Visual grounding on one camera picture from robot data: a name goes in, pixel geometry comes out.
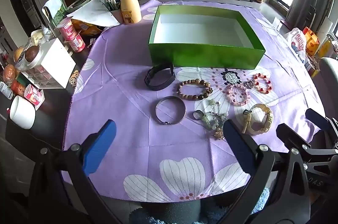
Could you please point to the white red-print plastic bag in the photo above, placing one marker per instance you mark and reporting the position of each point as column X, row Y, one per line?
column 297, row 43

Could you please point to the purple floral cloth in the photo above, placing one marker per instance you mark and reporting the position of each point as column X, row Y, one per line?
column 126, row 113

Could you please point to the orange snack bag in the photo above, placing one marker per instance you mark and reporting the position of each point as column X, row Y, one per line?
column 85, row 27

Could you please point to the dark grey cloth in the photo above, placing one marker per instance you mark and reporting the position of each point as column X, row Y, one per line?
column 182, row 212

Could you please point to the yellow bear bottle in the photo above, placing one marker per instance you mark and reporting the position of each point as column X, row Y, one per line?
column 129, row 7

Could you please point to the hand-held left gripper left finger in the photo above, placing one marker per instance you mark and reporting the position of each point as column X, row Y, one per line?
column 101, row 142

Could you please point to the white mug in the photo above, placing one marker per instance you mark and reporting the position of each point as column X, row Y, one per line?
column 22, row 113

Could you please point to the gold pendant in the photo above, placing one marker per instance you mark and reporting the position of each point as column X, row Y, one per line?
column 219, row 134

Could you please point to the green and white carton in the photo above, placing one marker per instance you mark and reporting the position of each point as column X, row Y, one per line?
column 56, row 11

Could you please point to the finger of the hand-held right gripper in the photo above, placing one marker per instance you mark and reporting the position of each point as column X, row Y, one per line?
column 286, row 132
column 315, row 115

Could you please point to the grey chair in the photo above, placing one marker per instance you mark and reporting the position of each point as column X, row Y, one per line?
column 328, row 81

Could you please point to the ornate black white brooch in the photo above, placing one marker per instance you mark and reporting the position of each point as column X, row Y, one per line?
column 231, row 78

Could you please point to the white drawer organizer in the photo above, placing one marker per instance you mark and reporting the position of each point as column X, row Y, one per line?
column 56, row 62

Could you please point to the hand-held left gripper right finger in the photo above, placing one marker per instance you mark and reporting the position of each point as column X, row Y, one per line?
column 237, row 144

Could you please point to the orange paper bag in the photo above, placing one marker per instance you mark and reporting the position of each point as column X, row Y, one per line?
column 311, row 40

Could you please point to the silver bangle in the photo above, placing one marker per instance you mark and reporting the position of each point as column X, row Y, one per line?
column 169, row 98

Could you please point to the green cardboard box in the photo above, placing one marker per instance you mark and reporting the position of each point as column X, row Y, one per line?
column 206, row 57

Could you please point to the white paper sheet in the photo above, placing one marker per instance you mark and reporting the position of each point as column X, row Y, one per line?
column 92, row 13

